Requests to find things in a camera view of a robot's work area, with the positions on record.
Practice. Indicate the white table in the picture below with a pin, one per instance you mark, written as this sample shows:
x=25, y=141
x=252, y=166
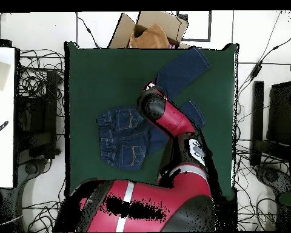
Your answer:
x=2, y=157

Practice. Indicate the dark green table cloth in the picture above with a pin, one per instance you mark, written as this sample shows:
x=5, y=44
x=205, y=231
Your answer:
x=99, y=72

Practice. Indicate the brown cardboard box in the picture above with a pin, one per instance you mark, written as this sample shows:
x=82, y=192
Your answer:
x=121, y=34

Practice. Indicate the black rectangular frame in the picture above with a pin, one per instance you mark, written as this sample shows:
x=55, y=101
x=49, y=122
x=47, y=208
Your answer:
x=209, y=26

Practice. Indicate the blue denim jeans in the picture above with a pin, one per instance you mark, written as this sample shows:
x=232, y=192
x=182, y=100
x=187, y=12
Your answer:
x=123, y=140

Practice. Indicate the purple cloth piece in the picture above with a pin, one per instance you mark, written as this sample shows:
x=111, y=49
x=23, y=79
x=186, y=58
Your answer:
x=172, y=46

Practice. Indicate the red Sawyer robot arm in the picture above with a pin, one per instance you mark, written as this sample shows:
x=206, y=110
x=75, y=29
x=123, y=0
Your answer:
x=148, y=206

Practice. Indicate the black threaded rod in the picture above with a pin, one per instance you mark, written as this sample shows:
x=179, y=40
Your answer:
x=0, y=129

